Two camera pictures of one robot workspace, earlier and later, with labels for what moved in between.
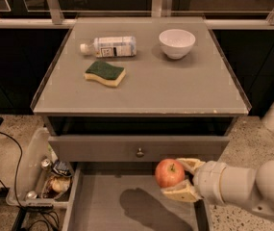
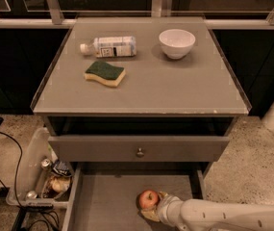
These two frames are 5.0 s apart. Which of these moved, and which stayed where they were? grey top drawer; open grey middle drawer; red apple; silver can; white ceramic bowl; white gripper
Moved: white gripper; red apple
Stayed: open grey middle drawer; silver can; white ceramic bowl; grey top drawer
